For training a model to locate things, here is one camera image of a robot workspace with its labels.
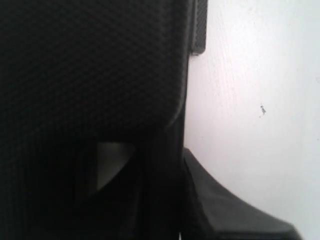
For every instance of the black plastic tool case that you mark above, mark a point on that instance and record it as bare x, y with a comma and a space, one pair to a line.
92, 105

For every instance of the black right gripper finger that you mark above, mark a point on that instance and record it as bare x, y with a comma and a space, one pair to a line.
211, 212

